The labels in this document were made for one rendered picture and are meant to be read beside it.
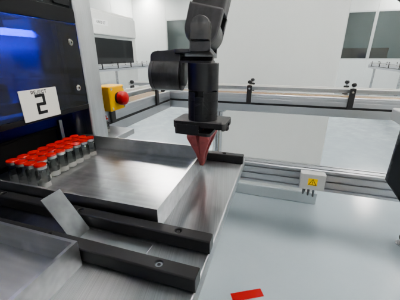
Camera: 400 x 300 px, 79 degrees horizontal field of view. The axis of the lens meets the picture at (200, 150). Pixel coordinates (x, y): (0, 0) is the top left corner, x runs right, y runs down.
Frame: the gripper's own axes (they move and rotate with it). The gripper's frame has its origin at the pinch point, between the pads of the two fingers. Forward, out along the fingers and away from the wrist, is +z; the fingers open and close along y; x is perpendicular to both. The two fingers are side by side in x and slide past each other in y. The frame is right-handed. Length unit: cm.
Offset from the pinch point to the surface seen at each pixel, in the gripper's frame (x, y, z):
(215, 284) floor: -46, 6, 91
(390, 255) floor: -98, -89, 90
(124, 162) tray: 1.2, 18.5, 2.4
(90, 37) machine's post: -10.2, 32.5, -24.7
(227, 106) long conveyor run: -82, 11, 5
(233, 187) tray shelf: 4.8, -7.5, 2.5
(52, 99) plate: 4.5, 32.2, -11.7
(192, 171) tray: 4.7, 0.6, 0.3
